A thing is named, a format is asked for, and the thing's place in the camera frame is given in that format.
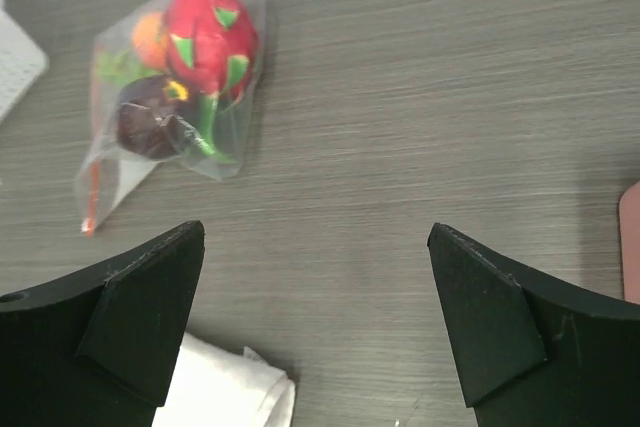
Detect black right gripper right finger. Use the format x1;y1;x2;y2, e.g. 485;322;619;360
427;223;639;426

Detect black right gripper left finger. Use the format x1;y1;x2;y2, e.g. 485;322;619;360
1;221;205;426

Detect dark purple fake fruit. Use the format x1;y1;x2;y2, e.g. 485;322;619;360
116;74;199;161

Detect green fake grapes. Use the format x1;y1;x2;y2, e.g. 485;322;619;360
94;50;162;87

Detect clear zip top bag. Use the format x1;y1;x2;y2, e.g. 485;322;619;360
74;0;267;234

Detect orange fake fruit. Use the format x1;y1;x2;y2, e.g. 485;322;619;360
131;11;168;71

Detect red fake dragon fruit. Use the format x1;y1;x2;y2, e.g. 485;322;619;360
164;0;259;99

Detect folded white cloth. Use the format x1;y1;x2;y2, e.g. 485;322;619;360
152;333;296;427

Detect pink compartment tray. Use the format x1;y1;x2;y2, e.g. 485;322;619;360
618;183;640;304

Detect white perforated plastic basket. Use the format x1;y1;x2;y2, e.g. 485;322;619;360
0;0;49;120

